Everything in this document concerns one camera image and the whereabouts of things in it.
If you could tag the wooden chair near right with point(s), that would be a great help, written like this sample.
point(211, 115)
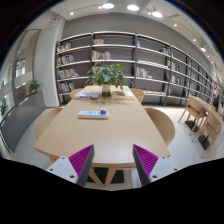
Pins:
point(163, 123)

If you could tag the wooden side chair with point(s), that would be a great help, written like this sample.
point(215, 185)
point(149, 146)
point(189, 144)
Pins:
point(198, 110)
point(210, 129)

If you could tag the wooden side chair front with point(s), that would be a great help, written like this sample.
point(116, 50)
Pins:
point(210, 129)

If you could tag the wooden chair far left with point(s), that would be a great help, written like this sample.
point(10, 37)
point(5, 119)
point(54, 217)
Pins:
point(74, 92)

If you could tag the white power strip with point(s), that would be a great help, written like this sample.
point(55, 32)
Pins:
point(93, 114)

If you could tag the wooden chair near left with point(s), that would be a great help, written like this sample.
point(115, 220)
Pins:
point(44, 121)

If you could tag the open book right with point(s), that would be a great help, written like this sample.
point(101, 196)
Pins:
point(122, 95)

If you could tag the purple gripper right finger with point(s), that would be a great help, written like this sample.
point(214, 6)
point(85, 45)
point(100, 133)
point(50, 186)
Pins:
point(151, 167)

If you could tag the blue and red charger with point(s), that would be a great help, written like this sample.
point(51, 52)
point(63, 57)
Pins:
point(103, 111)

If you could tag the wooden chair far right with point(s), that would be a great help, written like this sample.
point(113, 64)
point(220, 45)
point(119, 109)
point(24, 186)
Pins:
point(139, 94)

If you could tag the open book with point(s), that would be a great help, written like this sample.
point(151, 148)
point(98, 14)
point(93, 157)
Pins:
point(87, 95)
point(122, 95)

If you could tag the large grey bookshelf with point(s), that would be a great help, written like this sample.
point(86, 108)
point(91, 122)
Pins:
point(167, 75)

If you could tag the open book left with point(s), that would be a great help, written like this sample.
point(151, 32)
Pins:
point(87, 95)

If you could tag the long wooden table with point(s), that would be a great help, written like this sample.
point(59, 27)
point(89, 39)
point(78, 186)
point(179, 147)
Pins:
point(113, 138)

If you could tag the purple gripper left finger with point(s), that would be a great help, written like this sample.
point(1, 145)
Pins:
point(74, 168)

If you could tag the wooden side chair back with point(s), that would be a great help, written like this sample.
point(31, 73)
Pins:
point(198, 110)

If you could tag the green potted plant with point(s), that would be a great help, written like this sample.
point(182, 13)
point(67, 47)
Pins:
point(105, 75)

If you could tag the small plant by window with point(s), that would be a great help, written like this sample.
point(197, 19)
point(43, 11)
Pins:
point(34, 86)

